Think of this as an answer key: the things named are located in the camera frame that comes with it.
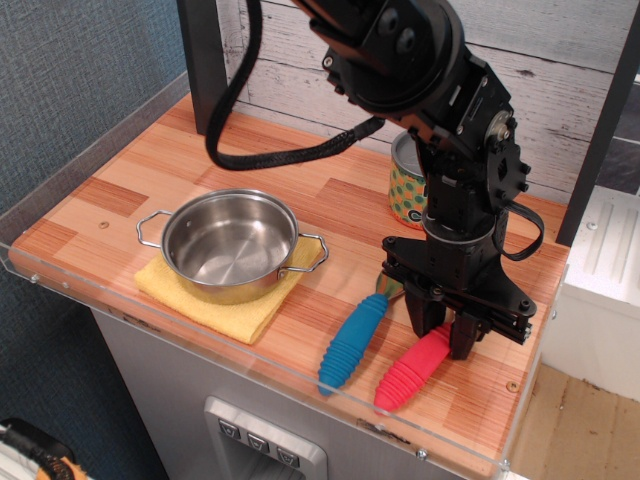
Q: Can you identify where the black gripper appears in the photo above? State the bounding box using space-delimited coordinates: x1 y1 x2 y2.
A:
382 236 537 360

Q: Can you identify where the red handled spoon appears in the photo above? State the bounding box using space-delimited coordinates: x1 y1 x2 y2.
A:
374 323 451 412

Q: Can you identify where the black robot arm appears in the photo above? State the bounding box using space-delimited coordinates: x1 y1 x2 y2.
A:
300 1 542 360

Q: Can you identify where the peas and carrots can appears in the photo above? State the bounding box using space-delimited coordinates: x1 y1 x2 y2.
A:
388 133 427 230

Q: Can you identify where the white side cabinet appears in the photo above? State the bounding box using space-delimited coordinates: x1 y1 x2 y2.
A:
541 186 639 400

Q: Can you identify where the yellow folded cloth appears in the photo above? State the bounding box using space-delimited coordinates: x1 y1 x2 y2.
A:
134 254 305 345

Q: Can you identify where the stainless steel pot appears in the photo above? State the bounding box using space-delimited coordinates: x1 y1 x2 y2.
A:
136 188 329 305

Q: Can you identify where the silver button panel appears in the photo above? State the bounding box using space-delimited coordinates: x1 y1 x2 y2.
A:
204 396 328 479

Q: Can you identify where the grey toy kitchen cabinet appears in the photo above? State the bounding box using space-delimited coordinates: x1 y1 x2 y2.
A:
94 311 494 479

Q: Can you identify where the orange object bottom left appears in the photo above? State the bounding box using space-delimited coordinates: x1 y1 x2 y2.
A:
35 454 87 480

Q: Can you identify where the blue handled fork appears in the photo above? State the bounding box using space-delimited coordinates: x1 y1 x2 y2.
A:
318 271 404 396

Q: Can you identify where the dark right upright post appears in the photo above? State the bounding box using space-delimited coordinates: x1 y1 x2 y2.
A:
556 2 639 247

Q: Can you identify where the dark upright post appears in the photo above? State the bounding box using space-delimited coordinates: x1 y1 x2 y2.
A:
176 0 227 135
556 2 639 247

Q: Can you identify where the black braided cable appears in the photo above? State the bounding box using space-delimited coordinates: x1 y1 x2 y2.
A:
204 0 386 172

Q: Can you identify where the dark left upright post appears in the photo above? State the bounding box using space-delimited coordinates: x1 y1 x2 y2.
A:
176 0 227 135

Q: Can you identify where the clear acrylic guard rail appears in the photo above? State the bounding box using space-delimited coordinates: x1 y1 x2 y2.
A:
1 77 568 479

